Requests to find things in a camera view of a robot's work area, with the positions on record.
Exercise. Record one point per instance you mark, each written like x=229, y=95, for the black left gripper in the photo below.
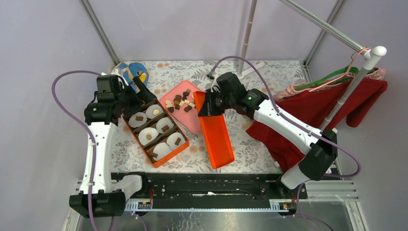
x=137, y=104

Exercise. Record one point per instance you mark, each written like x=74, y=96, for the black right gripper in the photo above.
x=208, y=108

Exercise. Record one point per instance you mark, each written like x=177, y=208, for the pink tray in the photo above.
x=180, y=103

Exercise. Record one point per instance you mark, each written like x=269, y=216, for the dark brown chocolate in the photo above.
x=165, y=128

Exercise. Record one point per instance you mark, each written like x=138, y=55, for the orange box lid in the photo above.
x=214, y=129

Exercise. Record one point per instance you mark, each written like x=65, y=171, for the orange chocolate box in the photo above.
x=158, y=135

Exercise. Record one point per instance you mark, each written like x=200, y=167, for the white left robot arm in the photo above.
x=98, y=196

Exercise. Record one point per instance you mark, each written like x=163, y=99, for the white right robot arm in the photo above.
x=318, y=154

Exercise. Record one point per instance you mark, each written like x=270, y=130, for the white paper cup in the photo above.
x=136, y=124
x=162, y=149
x=162, y=122
x=150, y=109
x=142, y=135
x=175, y=140

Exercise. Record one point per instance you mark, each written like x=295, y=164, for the blue plush toy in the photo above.
x=132, y=70

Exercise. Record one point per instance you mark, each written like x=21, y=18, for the dark red garment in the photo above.
x=312, y=108

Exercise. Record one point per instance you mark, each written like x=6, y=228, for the green hanger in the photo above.
x=353, y=71

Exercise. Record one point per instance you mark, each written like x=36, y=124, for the pink garment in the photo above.
x=290, y=91

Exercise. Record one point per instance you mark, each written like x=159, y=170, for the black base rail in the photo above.
x=212, y=191

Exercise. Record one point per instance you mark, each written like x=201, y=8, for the pink wire hanger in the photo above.
x=338, y=75

